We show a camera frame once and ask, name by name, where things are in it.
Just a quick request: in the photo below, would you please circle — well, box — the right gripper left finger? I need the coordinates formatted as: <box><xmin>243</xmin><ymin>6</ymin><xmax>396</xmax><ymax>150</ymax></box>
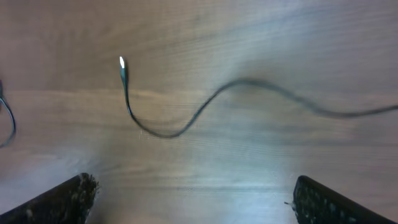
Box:
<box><xmin>1</xmin><ymin>173</ymin><xmax>98</xmax><ymax>224</ymax></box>

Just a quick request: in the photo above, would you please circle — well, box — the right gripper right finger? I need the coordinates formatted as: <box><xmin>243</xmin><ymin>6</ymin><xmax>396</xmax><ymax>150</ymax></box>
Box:
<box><xmin>289</xmin><ymin>175</ymin><xmax>397</xmax><ymax>224</ymax></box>

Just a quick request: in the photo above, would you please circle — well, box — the black USB cable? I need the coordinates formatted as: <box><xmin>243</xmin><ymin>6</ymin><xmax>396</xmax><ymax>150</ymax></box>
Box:
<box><xmin>0</xmin><ymin>80</ymin><xmax>17</xmax><ymax>149</ymax></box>
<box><xmin>119</xmin><ymin>55</ymin><xmax>398</xmax><ymax>139</ymax></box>

